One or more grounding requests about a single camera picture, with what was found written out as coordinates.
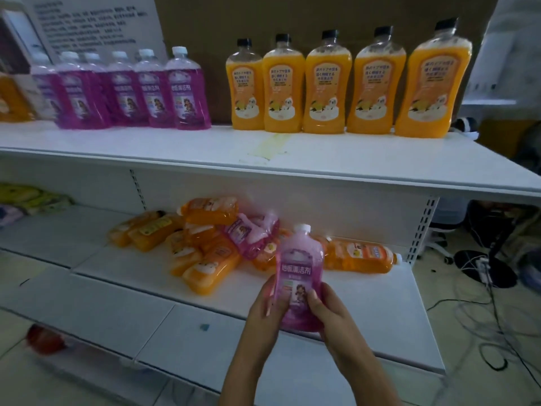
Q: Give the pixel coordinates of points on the person's left hand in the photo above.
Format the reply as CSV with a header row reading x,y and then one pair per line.
x,y
264,317

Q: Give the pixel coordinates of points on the person's right hand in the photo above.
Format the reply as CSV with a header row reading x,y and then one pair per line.
x,y
338,325

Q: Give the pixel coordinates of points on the person's left thumb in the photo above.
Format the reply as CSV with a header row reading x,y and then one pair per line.
x,y
281,295

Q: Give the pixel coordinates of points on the person's right thumb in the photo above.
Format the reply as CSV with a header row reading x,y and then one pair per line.
x,y
316,308

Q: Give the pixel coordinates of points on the purple floor cleaner bottle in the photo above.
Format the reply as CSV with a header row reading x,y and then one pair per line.
x,y
299,270
249,236

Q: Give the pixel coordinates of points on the person's left forearm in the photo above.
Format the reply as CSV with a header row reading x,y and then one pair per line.
x,y
245,374

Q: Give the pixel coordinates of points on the person's right forearm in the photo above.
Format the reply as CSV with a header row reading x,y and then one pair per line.
x,y
367,380

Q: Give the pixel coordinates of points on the pile of orange bottles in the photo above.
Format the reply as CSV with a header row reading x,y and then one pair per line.
x,y
207,257

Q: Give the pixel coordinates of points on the white chair base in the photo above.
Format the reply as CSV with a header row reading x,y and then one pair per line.
x,y
439,243

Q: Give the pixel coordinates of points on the white metal shelf unit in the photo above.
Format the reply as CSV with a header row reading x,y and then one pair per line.
x,y
338,156

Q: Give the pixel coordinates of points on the white power strip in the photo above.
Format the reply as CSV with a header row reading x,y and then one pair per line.
x,y
483,269

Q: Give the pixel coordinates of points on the black round stand base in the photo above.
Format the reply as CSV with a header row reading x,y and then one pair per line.
x,y
498,270

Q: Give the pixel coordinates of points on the orange liquid bottle black cap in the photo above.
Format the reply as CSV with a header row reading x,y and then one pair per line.
x,y
375,90
433,92
284,90
326,90
246,90

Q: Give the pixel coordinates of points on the red object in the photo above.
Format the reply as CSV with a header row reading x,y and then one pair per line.
x,y
44,340

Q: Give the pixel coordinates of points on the row of purple bottles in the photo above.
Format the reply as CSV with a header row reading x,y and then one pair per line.
x,y
126,95

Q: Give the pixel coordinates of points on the yellow packets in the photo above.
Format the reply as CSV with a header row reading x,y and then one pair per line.
x,y
34,197

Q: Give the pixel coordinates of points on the pink packet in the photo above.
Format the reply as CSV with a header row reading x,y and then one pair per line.
x,y
9,215

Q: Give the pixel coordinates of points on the brown cardboard backing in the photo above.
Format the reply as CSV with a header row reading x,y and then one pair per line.
x,y
203,21

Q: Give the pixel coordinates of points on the white board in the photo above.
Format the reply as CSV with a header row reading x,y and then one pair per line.
x,y
507,59

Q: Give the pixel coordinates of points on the white printed paper sign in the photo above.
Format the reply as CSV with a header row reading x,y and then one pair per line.
x,y
93,27

